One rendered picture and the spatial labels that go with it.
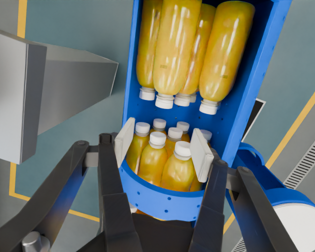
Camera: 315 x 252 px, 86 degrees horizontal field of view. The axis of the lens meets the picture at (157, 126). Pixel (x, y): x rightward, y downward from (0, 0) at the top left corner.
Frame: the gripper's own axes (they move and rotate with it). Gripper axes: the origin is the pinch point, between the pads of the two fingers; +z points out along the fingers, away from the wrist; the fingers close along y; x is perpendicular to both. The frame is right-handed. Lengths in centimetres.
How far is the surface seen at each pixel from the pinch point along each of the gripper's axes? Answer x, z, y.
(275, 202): -30, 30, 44
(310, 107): -5, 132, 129
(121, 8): 43, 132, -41
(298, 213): -31, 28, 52
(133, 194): -18.4, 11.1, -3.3
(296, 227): -37, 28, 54
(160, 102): 0.8, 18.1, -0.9
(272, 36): 15.0, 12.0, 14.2
